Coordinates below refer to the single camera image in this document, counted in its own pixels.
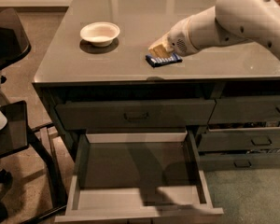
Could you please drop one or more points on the grey cabinet counter frame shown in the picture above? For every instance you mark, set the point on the grey cabinet counter frame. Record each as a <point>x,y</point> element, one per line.
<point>74,70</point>

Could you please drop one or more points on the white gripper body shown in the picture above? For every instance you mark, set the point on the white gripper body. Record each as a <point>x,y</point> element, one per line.
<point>178,41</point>

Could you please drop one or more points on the blue rxbar blueberry wrapper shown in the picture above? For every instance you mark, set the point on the blue rxbar blueberry wrapper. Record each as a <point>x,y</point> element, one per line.
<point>158,62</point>

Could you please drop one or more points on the black office chair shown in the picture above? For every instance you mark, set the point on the black office chair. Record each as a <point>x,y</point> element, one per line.
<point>16,136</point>

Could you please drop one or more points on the closed grey top drawer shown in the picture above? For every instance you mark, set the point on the closed grey top drawer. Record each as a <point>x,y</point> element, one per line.
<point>135,114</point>

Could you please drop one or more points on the open grey middle drawer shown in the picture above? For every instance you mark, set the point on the open grey middle drawer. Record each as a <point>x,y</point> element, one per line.
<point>138,178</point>

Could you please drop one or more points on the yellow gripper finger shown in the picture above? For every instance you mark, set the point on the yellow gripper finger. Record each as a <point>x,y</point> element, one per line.
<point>161,48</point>

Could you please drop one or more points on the grey top right drawer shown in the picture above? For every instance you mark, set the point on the grey top right drawer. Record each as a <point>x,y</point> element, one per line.
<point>246,109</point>

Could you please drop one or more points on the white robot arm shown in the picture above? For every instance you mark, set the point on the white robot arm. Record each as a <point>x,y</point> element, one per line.
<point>227,23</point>

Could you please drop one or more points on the grey bottom right drawer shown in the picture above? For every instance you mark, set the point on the grey bottom right drawer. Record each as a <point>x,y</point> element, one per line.
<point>239,161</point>

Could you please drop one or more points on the white paper bowl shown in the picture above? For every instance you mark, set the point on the white paper bowl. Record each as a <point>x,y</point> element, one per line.
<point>100,34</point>

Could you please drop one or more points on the grey middle right drawer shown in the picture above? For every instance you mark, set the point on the grey middle right drawer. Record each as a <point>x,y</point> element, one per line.
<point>240,139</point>

